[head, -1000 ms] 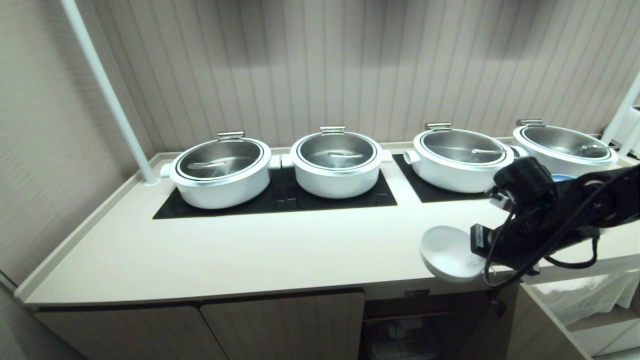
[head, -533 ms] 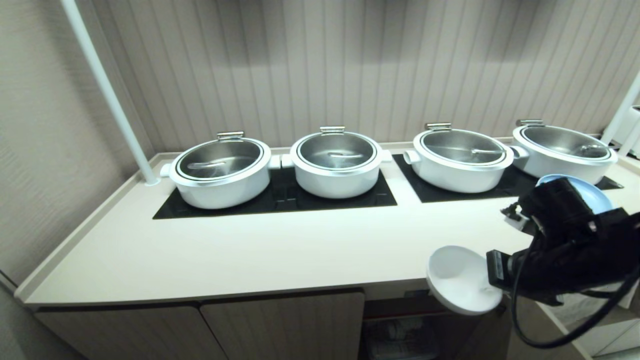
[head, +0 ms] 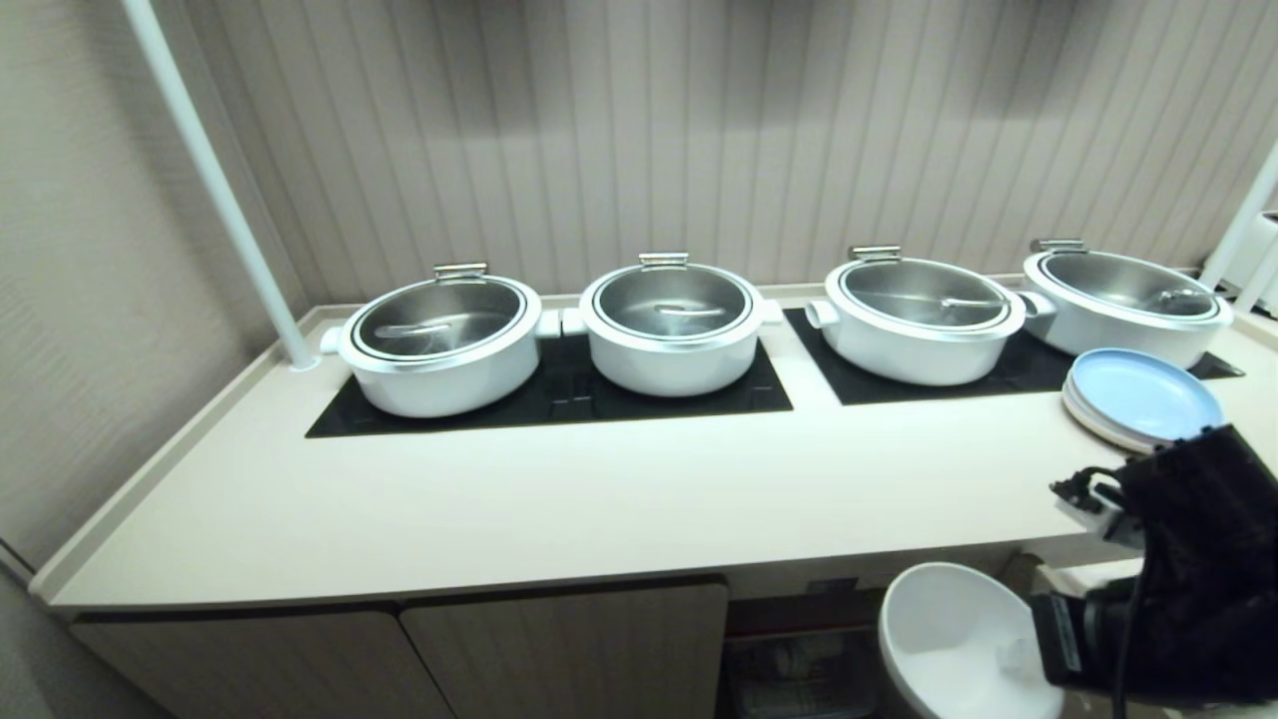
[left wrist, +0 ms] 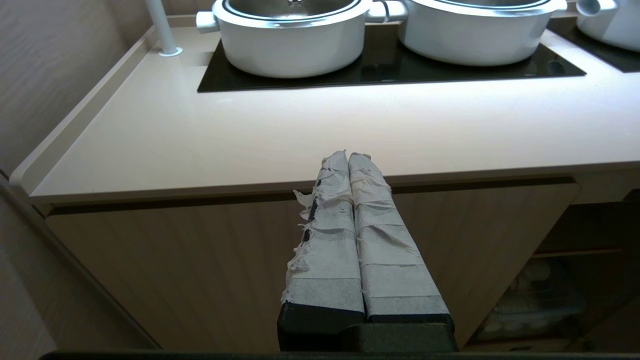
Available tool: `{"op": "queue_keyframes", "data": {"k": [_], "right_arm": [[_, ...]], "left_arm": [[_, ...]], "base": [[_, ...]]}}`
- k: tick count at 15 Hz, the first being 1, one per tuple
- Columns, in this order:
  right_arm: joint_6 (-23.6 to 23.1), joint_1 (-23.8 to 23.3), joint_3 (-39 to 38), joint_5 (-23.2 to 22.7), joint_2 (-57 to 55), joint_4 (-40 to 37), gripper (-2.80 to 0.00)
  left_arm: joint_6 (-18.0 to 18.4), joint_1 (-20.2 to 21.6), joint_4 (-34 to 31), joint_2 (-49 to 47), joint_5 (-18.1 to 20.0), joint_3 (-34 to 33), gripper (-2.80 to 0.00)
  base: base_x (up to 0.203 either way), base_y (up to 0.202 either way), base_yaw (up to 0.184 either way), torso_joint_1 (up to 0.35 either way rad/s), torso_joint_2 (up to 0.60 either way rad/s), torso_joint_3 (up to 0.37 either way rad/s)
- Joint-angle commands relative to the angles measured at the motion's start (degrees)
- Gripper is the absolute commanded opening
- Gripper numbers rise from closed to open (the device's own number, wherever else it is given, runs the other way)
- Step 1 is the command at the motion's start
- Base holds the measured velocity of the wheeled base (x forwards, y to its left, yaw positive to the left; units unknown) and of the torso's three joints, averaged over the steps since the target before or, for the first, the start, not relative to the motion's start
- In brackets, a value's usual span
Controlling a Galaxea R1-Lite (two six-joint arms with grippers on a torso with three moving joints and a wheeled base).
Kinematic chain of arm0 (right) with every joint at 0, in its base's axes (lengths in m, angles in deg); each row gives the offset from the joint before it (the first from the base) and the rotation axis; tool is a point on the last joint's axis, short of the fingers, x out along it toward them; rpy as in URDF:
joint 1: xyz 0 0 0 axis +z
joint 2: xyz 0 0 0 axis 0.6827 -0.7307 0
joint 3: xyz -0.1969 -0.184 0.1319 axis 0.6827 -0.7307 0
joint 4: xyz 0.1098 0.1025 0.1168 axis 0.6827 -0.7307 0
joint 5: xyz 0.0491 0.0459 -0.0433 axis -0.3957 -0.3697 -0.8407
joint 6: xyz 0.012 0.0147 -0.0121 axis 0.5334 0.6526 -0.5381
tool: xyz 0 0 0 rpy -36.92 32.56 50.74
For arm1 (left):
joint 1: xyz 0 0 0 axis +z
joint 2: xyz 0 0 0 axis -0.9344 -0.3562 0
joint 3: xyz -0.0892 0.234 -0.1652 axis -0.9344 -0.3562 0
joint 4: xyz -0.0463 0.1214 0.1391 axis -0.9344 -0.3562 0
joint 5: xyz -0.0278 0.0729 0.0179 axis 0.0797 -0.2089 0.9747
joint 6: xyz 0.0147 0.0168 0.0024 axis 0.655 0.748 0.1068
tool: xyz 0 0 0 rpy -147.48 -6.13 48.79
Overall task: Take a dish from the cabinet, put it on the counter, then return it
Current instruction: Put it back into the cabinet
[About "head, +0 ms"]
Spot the beige cabinet door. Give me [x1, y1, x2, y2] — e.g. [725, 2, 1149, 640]
[399, 581, 731, 719]
[70, 607, 456, 719]

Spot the black induction cooktop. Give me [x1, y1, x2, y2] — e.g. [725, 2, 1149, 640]
[782, 308, 1247, 407]
[305, 335, 795, 440]

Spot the light blue plate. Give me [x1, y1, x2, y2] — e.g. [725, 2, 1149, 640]
[1067, 348, 1226, 444]

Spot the white dish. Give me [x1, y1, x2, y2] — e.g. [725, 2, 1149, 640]
[878, 561, 1068, 719]

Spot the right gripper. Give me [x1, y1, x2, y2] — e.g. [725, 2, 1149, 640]
[1000, 581, 1141, 690]

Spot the round glass pot lid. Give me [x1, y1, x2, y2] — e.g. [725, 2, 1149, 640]
[349, 263, 529, 361]
[839, 245, 1012, 330]
[591, 252, 756, 342]
[1029, 239, 1225, 322]

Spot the white pot with side handles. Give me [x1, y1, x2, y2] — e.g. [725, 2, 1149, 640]
[805, 260, 1029, 388]
[1017, 252, 1236, 371]
[561, 266, 786, 398]
[319, 276, 562, 419]

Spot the white support pole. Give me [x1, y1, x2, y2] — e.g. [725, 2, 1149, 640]
[1198, 140, 1278, 292]
[122, 0, 321, 373]

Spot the white plate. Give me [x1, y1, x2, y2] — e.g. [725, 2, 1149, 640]
[1060, 379, 1177, 458]

